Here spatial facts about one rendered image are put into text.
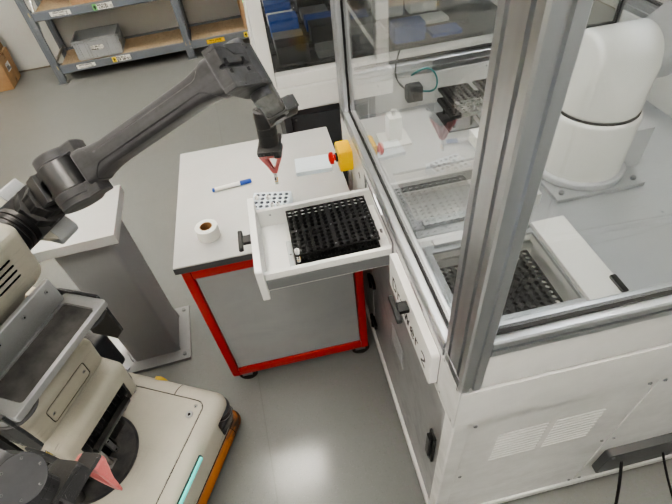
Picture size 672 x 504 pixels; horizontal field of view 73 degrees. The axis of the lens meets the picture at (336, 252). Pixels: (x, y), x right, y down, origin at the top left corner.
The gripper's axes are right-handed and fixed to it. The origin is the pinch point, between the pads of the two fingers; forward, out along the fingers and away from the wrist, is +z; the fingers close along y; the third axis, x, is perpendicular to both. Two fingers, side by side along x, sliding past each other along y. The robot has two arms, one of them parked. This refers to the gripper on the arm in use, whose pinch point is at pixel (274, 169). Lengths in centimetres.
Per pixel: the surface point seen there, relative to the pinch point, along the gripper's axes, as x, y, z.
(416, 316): -33, -59, 0
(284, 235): -2.7, -20.8, 8.4
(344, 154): -21.4, 5.7, 0.3
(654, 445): -102, -65, 58
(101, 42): 187, 315, 56
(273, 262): -0.2, -30.8, 8.9
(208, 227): 22.7, -7.8, 14.1
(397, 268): -31, -45, 0
